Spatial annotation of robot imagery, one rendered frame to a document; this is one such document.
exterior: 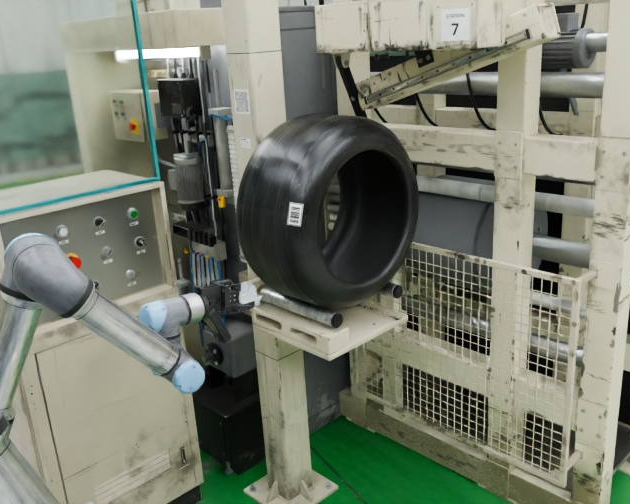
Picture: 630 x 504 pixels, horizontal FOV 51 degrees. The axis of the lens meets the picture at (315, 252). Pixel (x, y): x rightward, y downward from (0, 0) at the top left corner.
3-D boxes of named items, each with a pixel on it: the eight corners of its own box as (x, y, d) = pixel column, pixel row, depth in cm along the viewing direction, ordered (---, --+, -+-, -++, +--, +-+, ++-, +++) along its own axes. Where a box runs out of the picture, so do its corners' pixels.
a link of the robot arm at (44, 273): (48, 246, 127) (219, 368, 154) (38, 233, 136) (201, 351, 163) (7, 293, 125) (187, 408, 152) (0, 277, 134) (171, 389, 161)
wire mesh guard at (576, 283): (353, 391, 268) (346, 228, 246) (356, 390, 269) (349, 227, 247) (563, 488, 206) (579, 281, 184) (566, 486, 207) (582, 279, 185)
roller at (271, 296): (269, 287, 218) (264, 300, 217) (259, 285, 214) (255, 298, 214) (345, 315, 193) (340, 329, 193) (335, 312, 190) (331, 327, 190)
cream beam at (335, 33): (315, 54, 213) (312, 6, 208) (366, 49, 229) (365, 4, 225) (476, 49, 171) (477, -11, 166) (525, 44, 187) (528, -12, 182)
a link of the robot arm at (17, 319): (-57, 481, 138) (21, 237, 134) (-61, 447, 150) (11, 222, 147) (3, 483, 145) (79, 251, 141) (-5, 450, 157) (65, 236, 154)
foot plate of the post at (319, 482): (243, 492, 259) (242, 483, 258) (293, 460, 276) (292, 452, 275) (288, 524, 240) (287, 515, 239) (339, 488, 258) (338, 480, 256)
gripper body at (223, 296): (243, 283, 174) (206, 291, 166) (243, 313, 176) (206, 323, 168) (226, 276, 180) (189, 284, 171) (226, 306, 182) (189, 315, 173)
